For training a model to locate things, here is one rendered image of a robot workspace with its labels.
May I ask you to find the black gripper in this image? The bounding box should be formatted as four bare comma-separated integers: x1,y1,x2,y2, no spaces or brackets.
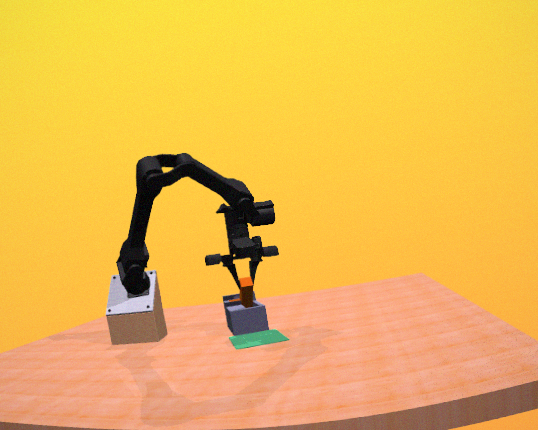
205,227,279,290

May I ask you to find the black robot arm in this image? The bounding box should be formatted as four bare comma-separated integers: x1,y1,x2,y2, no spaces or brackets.
116,153,276,298

